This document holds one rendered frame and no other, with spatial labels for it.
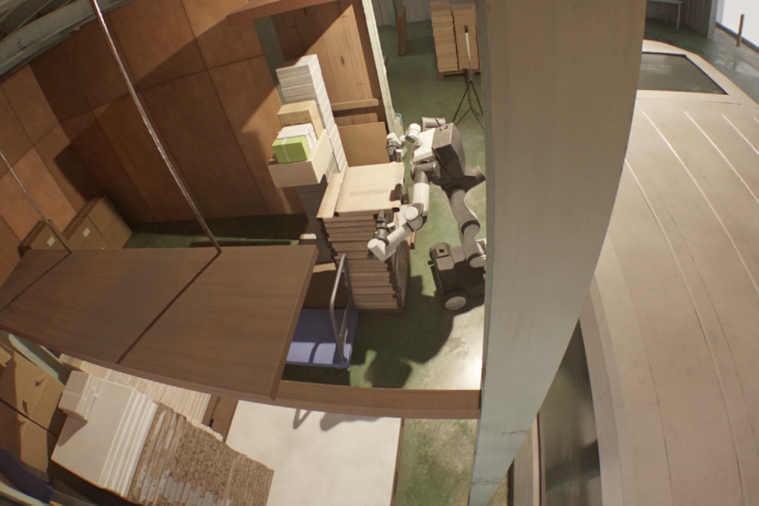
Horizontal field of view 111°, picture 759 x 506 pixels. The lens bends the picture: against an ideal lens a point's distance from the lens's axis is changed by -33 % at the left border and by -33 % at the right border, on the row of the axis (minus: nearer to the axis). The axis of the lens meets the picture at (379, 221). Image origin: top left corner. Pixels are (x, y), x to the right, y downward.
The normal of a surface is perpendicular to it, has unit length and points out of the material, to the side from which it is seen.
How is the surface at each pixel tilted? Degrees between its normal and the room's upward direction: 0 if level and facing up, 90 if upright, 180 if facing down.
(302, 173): 91
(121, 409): 0
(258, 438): 0
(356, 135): 90
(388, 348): 0
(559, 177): 90
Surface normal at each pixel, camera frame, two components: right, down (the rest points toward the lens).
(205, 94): -0.13, 0.69
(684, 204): -0.20, -0.73
